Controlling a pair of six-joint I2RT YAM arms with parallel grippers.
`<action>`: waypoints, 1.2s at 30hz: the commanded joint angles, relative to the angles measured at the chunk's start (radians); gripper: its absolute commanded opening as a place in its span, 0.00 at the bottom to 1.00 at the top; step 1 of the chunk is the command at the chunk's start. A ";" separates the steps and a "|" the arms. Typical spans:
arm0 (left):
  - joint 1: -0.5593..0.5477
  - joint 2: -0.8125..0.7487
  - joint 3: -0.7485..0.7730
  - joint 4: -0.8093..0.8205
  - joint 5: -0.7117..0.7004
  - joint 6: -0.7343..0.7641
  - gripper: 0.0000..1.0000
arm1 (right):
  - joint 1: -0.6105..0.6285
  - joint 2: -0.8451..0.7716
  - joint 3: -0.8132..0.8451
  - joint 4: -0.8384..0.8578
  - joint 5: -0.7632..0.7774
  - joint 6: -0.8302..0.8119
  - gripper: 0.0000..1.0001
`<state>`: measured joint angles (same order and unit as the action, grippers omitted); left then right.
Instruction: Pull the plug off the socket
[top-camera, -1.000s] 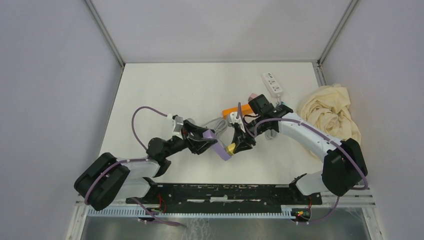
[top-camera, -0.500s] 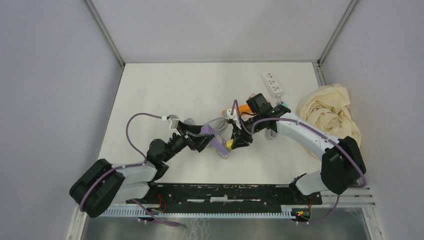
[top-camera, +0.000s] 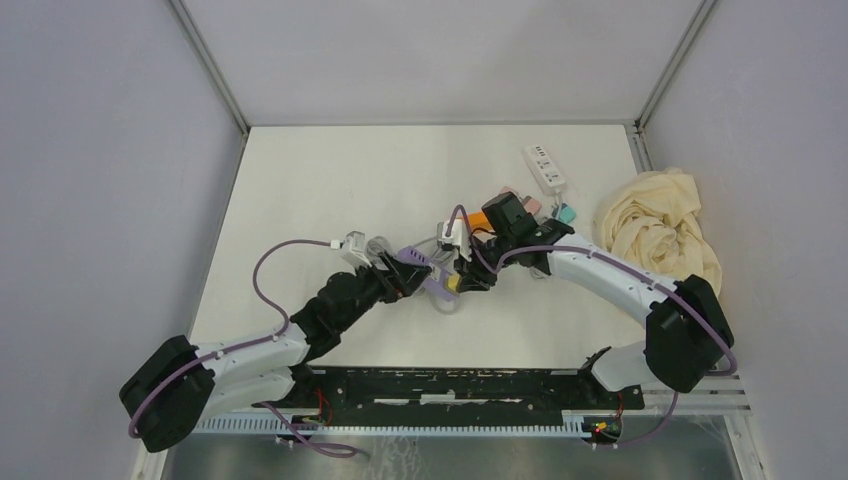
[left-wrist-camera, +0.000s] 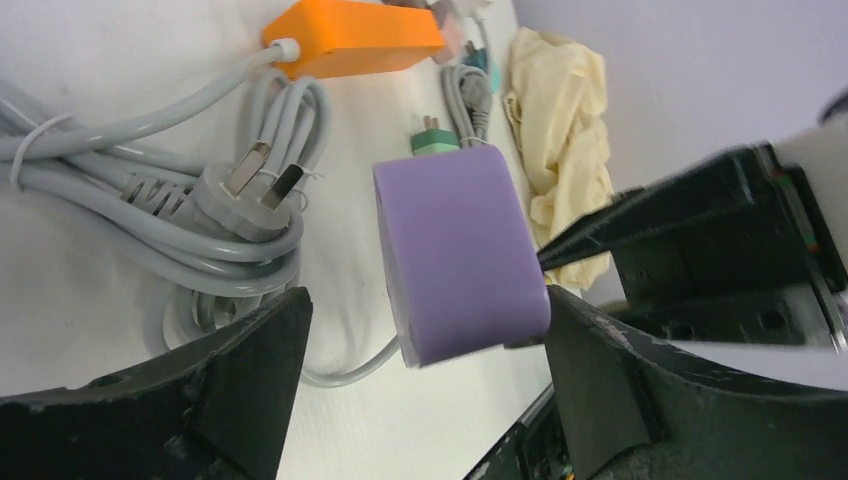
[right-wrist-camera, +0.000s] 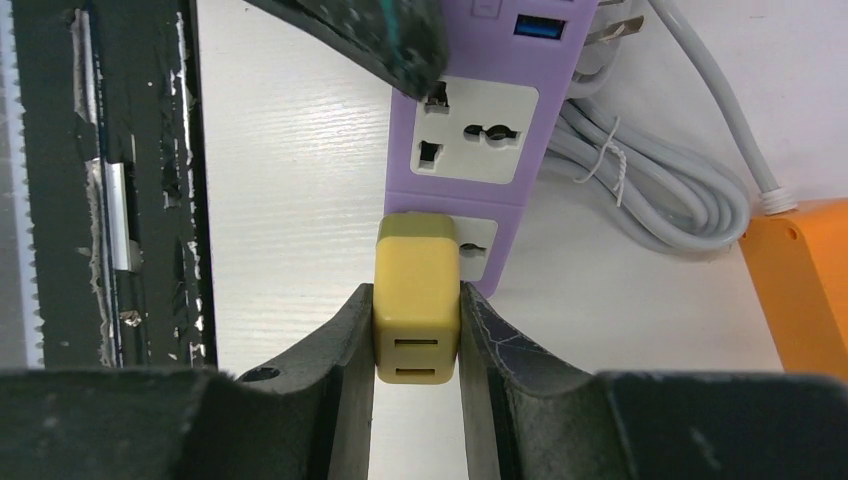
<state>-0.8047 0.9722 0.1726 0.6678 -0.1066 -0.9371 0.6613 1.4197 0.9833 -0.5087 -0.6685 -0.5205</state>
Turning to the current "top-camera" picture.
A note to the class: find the white power strip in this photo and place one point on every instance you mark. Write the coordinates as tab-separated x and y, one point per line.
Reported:
544	169

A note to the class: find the teal USB charger plug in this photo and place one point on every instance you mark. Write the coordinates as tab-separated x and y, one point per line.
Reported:
566	214

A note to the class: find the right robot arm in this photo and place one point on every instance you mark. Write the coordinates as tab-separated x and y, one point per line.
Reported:
686	334

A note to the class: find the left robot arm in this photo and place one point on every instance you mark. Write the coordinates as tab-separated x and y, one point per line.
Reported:
182	384

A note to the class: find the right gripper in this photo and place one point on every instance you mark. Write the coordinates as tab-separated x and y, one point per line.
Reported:
478	282

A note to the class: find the cream cloth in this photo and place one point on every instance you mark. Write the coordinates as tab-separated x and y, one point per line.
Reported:
652	222

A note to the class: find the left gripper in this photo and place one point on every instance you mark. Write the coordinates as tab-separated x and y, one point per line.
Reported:
398	284

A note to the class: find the yellow plug adapter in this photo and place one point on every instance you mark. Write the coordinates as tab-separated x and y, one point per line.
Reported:
452	283

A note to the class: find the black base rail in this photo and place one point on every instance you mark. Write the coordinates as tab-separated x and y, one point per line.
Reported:
452	397

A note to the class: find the orange power strip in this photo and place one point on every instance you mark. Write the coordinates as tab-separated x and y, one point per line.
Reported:
479	221

